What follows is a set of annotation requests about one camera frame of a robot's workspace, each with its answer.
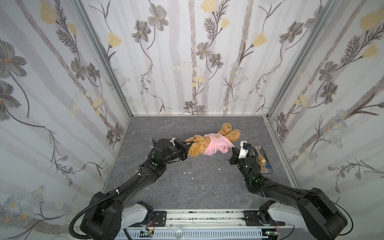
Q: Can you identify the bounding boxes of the brown plush teddy bear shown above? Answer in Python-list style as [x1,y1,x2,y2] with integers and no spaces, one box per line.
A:
[186,123,241,157]

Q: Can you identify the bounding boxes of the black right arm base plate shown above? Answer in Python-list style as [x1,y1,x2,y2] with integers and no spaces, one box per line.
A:
[243,210,286,227]

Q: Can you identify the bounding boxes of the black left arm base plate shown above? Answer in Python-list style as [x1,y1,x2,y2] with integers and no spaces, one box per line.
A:
[140,211,167,228]

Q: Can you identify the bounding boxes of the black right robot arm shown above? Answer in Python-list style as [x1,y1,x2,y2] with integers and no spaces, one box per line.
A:
[230,147,348,240]

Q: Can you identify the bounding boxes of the metal tray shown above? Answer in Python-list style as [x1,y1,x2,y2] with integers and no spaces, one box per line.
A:
[252,145,274,174]

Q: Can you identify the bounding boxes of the black corrugated cable conduit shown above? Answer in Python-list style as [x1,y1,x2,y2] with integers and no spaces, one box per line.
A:
[68,179,139,240]

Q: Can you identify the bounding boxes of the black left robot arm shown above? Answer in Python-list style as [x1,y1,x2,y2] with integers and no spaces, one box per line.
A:
[69,139,192,240]

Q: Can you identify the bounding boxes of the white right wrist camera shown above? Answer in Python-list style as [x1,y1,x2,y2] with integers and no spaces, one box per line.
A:
[238,141,252,159]

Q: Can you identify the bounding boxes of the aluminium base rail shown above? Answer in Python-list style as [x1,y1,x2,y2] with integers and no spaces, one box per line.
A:
[116,203,314,240]

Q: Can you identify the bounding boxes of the pink bear hoodie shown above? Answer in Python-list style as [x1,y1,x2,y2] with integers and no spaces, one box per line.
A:
[203,133,235,156]

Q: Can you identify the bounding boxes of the wooden pieces in tray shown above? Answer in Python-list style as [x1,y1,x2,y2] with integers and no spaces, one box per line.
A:
[258,151,271,173]

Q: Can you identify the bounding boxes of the silver surgical scissors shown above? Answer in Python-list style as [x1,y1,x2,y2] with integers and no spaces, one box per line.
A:
[113,172,138,183]

